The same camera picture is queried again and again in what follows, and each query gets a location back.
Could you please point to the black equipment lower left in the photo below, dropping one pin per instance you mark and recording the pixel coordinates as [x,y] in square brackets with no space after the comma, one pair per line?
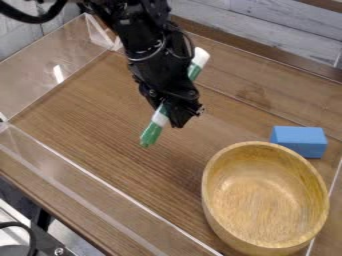
[21,240]

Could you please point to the blue sponge block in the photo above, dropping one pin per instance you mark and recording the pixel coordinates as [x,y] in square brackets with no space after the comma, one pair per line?
[306,140]

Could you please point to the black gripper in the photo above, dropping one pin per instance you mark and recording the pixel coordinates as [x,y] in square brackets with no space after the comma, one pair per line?
[162,76]

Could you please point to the brown wooden bowl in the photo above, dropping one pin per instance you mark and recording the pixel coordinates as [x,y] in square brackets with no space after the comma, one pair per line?
[265,199]

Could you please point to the clear acrylic barrier wall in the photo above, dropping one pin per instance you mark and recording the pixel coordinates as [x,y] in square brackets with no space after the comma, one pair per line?
[70,149]

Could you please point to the green white Expo marker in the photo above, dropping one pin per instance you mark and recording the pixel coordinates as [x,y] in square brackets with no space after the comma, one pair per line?
[159,118]

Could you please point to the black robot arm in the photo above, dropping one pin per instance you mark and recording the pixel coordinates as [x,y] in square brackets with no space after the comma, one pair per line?
[159,51]

